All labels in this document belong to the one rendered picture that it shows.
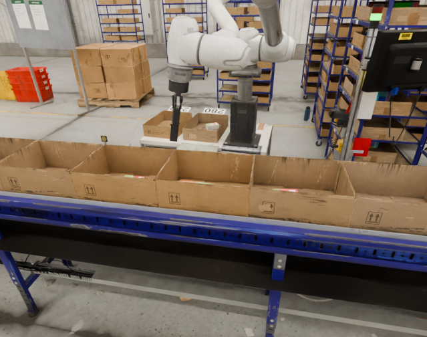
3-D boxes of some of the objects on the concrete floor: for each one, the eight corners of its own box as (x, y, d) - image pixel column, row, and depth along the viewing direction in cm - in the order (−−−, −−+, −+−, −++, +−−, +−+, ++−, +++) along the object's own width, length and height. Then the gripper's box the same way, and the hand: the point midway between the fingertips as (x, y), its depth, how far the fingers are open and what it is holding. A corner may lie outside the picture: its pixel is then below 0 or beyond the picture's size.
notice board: (29, 108, 558) (-14, -18, 457) (51, 101, 598) (16, -16, 497) (80, 116, 513) (46, -22, 412) (100, 108, 553) (73, -20, 452)
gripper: (168, 76, 111) (164, 134, 122) (169, 82, 100) (164, 146, 110) (188, 78, 113) (181, 136, 123) (190, 85, 102) (184, 148, 112)
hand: (174, 132), depth 115 cm, fingers closed
